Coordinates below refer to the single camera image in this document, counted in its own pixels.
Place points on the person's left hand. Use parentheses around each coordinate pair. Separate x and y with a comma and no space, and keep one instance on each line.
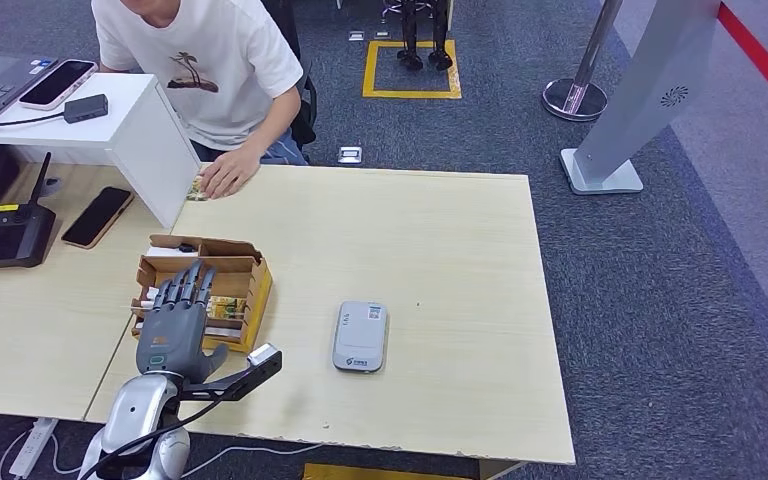
(232,173)

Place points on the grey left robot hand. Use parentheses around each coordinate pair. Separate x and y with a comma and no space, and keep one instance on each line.
(172,338)

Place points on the yellow green ID card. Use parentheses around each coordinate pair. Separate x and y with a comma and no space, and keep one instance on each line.
(194,191)

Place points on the person's left forearm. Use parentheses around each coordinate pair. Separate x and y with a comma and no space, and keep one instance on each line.
(278,126)

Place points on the white card stack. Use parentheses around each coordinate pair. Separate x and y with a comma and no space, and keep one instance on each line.
(162,252)
(147,297)

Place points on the yellow green key card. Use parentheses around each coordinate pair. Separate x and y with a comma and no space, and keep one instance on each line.
(228,308)

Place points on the person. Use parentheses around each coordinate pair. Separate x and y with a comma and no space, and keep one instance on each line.
(212,86)

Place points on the grey card reader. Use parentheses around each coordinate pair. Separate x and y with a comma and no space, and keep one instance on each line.
(359,338)

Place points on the small black object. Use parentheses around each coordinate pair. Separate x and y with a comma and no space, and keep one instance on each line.
(188,248)

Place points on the cardboard organizer box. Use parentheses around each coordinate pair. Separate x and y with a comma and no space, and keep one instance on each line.
(255,298)

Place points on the white counter shelf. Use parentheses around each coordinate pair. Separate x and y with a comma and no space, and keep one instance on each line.
(139,132)

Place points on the large silver floor socket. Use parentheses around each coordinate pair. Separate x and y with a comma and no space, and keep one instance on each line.
(350,156)

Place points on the smartphone with orange case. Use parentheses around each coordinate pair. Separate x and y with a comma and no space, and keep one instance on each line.
(98,216)

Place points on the light wooden table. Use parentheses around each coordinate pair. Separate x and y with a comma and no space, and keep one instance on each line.
(424,265)
(26,331)

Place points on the black office chair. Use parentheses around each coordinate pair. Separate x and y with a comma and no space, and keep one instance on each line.
(284,26)

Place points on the black adapter hub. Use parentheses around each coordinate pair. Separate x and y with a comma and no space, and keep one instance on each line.
(86,108)

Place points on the yellow floor tape square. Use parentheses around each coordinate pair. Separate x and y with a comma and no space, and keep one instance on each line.
(367,73)

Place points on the white power strip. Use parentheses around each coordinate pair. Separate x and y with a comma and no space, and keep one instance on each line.
(33,447)

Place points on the grey desk grommet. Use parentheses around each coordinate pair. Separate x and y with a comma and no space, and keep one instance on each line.
(51,185)

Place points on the small silver floor socket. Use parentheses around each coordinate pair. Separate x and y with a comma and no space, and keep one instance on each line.
(382,36)
(356,36)

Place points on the smartphone with pink case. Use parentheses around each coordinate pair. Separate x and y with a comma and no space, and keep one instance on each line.
(59,83)

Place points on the black remote controller with antenna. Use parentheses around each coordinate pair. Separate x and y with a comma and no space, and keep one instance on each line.
(0,242)

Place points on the black humanoid robot leg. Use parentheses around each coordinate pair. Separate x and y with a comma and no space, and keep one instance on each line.
(440,40)
(410,40)

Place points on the grey kiosk stand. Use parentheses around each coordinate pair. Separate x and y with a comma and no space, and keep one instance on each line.
(649,79)

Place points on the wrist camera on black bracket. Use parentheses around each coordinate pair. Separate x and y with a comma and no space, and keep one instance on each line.
(263,354)

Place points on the chrome stanchion post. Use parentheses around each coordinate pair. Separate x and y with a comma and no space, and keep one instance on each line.
(573,99)

